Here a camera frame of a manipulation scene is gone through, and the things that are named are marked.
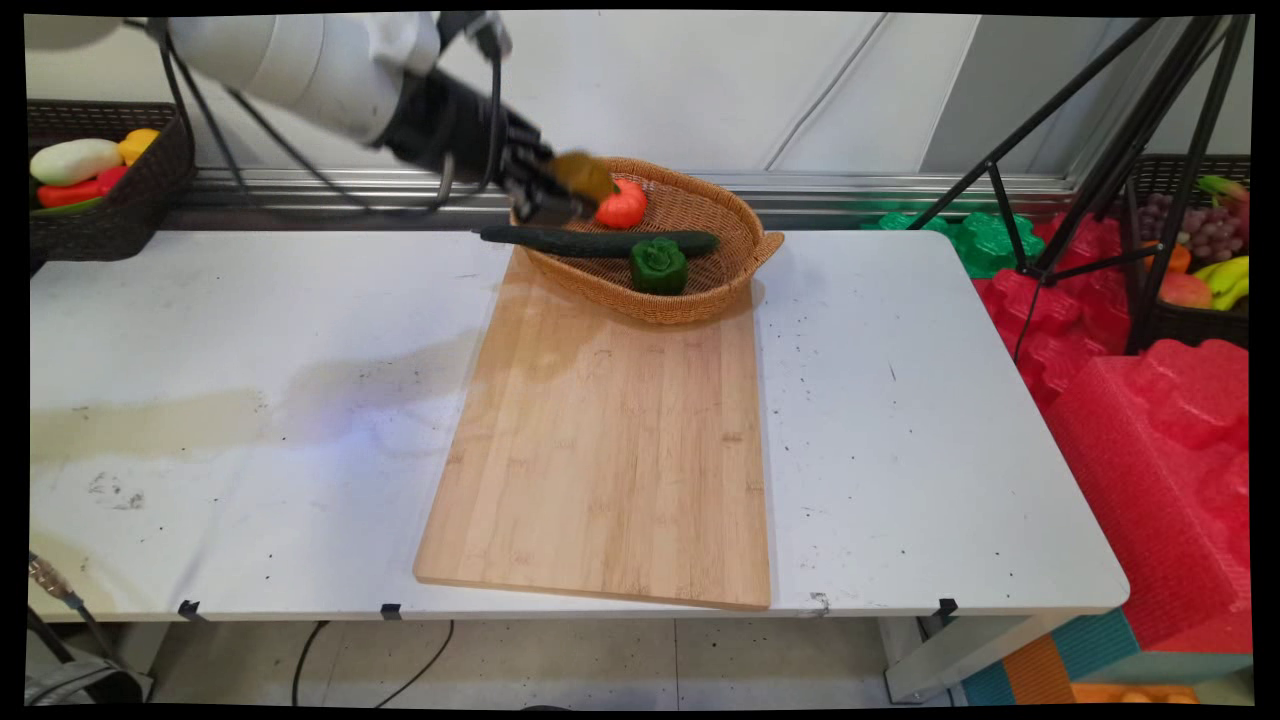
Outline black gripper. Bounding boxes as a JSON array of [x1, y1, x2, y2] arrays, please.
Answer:
[[383, 68, 593, 227]]

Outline brown potato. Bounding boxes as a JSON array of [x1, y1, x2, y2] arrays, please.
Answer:
[[552, 152, 617, 205]]

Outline long dark green cucumber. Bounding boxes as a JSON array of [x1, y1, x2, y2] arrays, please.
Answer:
[[479, 225, 721, 260]]

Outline orange-red ribbed tomato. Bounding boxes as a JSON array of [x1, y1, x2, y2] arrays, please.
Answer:
[[595, 179, 649, 230]]

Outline green bell pepper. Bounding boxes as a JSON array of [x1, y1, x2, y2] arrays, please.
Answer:
[[629, 238, 690, 296]]

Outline round woven wicker basket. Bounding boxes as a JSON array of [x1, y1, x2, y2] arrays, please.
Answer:
[[510, 157, 786, 326]]

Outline bamboo cutting board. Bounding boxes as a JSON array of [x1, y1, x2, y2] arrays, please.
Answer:
[[414, 246, 772, 612]]

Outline dark woven storage basket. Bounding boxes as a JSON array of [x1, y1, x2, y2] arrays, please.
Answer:
[[28, 100, 197, 264]]

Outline green foam mat stack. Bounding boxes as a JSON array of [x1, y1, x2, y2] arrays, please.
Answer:
[[863, 209, 1047, 280]]

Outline red toy chili pepper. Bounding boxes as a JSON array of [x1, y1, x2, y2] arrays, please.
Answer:
[[36, 165, 130, 210]]

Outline white toy eggplant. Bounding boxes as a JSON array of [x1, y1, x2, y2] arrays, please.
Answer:
[[30, 138, 124, 188]]

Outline white table leg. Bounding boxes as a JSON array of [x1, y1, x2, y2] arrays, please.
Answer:
[[880, 612, 1071, 704]]

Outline pink toy peach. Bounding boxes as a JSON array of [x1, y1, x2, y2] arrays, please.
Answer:
[[1159, 272, 1214, 310]]

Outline black woven fruit basket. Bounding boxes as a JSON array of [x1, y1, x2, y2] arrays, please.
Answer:
[[1128, 154, 1251, 351]]

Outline purple toy grapes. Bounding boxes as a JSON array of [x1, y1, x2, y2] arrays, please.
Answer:
[[1143, 192, 1244, 263]]

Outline grey bag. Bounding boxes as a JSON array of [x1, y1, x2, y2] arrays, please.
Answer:
[[25, 658, 155, 707]]

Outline large red foam block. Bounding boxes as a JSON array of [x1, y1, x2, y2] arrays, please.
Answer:
[[1043, 338, 1253, 656]]

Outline yellow toy bananas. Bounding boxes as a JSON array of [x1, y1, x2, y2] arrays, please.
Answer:
[[1193, 256, 1251, 312]]

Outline teal and orange foam mat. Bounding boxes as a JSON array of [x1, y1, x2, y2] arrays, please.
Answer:
[[958, 608, 1253, 707]]

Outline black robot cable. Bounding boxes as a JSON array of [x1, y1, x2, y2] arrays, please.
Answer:
[[150, 18, 506, 214]]

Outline aluminium wall rail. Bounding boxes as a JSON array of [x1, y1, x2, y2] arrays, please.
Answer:
[[165, 167, 1076, 232]]

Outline black floor cable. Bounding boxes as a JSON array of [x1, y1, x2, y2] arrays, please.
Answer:
[[291, 620, 456, 709]]

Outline black camera tripod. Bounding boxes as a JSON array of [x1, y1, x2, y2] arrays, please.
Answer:
[[905, 15, 1253, 358]]

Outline metal braided hose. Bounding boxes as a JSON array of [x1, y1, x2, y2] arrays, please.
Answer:
[[28, 553, 86, 609]]

